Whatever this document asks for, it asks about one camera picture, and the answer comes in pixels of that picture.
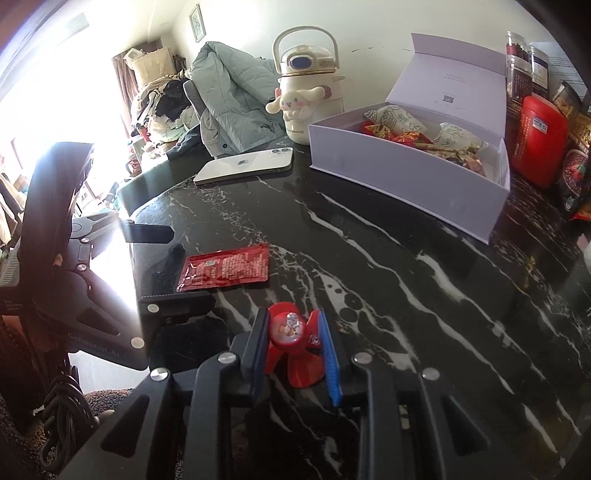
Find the lavender gift box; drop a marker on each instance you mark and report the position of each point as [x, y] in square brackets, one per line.
[401, 184]

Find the brown snack packet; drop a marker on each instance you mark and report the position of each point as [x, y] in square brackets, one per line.
[468, 161]

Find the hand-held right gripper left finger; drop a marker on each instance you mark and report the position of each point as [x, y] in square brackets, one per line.
[258, 355]

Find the grey-blue down jacket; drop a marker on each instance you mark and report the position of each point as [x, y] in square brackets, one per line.
[235, 101]

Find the red canister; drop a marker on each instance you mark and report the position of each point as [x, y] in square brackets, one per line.
[538, 138]

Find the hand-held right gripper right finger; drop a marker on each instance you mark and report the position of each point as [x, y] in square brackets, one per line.
[331, 369]

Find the red gold-print snack packet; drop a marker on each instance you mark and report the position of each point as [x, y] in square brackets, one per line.
[371, 129]

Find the white bread packet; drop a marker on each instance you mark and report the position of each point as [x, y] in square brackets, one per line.
[397, 121]
[459, 137]

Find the cream cartoon water bottle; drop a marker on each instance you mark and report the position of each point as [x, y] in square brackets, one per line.
[304, 92]

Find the white paper sheet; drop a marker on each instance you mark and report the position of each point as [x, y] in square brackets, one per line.
[561, 64]

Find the red toy fan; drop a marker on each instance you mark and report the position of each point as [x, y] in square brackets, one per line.
[293, 337]

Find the white smartphone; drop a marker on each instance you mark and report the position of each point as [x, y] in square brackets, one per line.
[244, 165]

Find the brown fleece clothing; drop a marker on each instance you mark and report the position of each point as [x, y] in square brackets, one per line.
[113, 401]

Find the red sauce packet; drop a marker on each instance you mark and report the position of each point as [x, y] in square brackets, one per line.
[224, 266]

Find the brown curtain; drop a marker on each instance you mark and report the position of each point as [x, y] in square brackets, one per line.
[122, 87]

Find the small framed wall picture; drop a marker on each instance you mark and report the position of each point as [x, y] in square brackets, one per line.
[197, 23]

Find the cream tote bag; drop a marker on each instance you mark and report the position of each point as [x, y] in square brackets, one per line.
[147, 62]

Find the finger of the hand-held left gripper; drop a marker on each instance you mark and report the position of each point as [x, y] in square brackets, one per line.
[147, 233]
[175, 307]

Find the pile of clothes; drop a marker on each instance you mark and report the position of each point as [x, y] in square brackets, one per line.
[159, 110]

